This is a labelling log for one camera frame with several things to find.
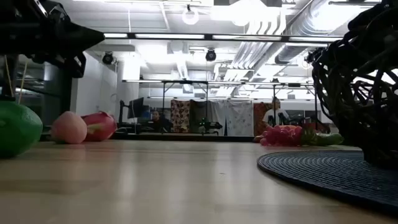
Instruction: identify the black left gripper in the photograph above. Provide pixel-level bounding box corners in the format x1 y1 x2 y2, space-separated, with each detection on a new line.
17 0 105 79

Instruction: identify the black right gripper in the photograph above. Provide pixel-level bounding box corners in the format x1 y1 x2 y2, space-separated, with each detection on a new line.
348 0 398 34

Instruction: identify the pink peach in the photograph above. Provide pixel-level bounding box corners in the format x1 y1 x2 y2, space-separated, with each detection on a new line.
50 111 88 145

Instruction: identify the green lime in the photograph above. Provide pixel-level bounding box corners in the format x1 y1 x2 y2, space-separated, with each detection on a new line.
0 100 44 158

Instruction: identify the green cucumber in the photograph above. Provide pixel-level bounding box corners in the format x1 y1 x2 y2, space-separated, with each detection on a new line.
310 133 345 147

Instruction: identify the purple grape bunch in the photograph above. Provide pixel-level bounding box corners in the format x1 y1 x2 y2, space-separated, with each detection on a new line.
259 124 318 147

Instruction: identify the black ceiling spotlight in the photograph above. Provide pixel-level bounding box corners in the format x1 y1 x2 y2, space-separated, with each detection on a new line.
305 48 318 65
205 48 218 62
102 51 115 66

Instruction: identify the overhead LED light bar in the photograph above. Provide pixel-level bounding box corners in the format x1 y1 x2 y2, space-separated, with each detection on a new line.
103 32 343 43

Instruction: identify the black computer monitor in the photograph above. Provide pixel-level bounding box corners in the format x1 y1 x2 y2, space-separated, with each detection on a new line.
126 97 145 120

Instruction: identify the black metal rack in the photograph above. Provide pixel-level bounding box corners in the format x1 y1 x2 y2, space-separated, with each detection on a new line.
272 82 318 131
161 80 209 135

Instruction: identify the seated person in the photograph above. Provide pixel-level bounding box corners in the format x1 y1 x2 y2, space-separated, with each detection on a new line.
150 110 173 133

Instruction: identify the brown patterned hanging cloth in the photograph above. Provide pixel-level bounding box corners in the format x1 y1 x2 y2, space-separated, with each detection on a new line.
170 99 192 134

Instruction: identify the standing person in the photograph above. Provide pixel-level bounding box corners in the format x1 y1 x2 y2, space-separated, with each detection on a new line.
262 97 292 127

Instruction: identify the dark grey hanging cloth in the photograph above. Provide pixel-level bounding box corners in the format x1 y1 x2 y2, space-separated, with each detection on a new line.
190 100 216 134

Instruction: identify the orange patterned hanging cloth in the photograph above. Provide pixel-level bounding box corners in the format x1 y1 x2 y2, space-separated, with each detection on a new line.
252 102 274 136

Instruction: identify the background robot with green lights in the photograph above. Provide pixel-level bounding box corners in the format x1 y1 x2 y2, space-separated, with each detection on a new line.
198 117 223 136

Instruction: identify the white hanging cloth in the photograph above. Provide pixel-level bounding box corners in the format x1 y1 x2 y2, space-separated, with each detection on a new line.
213 100 254 137

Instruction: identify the silver ventilation duct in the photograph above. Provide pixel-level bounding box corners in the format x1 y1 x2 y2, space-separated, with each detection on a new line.
275 0 354 65

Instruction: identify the black wire basket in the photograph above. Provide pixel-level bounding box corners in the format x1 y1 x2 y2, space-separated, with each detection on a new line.
312 18 398 170

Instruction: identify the white ring lamp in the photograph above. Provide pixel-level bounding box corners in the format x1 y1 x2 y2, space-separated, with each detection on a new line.
182 4 200 26

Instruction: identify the black aluminium table frame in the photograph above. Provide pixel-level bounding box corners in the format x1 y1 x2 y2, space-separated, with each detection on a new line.
40 132 361 146

